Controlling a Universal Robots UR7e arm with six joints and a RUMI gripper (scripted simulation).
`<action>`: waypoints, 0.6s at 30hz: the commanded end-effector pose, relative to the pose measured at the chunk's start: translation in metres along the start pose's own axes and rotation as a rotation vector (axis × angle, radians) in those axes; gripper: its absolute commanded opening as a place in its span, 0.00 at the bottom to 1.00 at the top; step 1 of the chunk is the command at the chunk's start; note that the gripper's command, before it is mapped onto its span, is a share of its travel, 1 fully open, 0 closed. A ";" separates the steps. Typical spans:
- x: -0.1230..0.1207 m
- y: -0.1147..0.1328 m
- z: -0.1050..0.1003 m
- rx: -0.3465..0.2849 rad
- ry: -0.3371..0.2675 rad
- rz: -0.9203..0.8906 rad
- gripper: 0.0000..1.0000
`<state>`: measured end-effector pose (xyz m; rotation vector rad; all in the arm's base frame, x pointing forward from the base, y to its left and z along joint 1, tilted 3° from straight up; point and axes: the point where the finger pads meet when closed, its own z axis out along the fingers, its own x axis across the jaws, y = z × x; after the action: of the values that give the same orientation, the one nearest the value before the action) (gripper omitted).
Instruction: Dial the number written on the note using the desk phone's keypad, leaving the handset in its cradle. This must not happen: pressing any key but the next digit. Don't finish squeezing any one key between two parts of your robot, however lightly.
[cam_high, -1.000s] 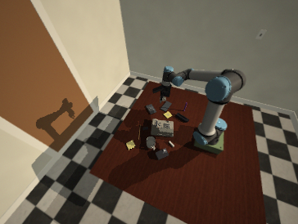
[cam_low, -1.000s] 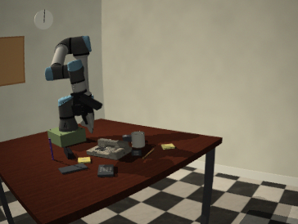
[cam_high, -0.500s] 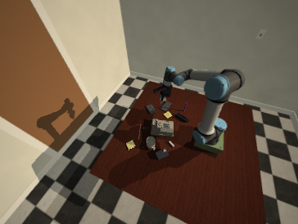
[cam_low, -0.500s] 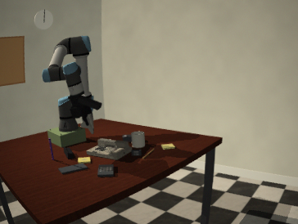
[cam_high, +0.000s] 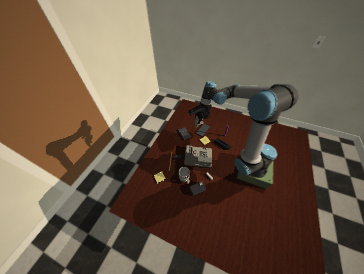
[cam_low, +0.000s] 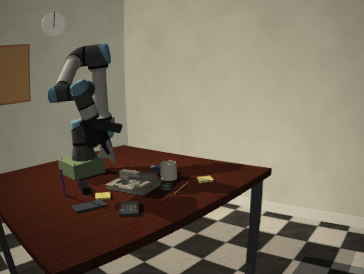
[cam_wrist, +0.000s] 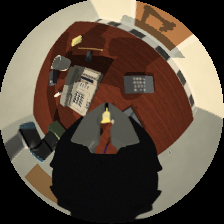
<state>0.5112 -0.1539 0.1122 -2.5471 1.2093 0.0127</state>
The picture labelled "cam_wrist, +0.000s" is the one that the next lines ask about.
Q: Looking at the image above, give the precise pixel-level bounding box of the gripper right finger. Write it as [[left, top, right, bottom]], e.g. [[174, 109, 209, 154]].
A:
[[107, 102, 162, 172]]

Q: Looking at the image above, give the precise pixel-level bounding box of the yellow sticky note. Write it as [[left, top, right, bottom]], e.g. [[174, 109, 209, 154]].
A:
[[72, 35, 82, 46], [101, 109, 111, 123]]

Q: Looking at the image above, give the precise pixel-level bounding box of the white mug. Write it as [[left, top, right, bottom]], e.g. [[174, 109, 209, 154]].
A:
[[51, 55, 71, 71]]

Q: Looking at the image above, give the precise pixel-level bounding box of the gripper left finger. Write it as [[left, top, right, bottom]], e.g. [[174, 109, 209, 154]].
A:
[[50, 102, 107, 168]]

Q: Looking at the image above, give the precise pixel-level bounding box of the grey telephone handset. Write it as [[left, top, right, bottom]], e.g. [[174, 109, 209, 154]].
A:
[[60, 66, 79, 107]]

